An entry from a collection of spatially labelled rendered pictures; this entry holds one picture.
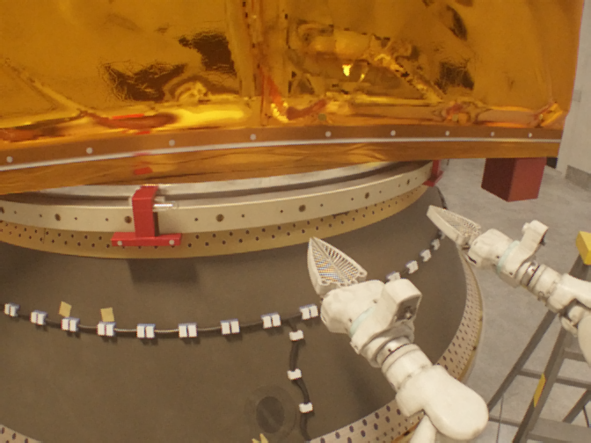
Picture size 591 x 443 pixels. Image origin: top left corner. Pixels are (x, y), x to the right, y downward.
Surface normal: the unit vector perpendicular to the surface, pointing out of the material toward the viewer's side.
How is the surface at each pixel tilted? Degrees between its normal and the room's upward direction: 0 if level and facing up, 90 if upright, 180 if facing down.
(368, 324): 59
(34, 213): 90
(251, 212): 90
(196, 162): 90
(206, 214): 90
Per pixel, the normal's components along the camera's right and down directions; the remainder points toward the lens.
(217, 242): 0.27, -0.08
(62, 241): -0.07, -0.08
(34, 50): 0.35, 0.37
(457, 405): 0.09, -0.84
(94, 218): 0.02, 0.40
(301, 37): 0.45, 0.54
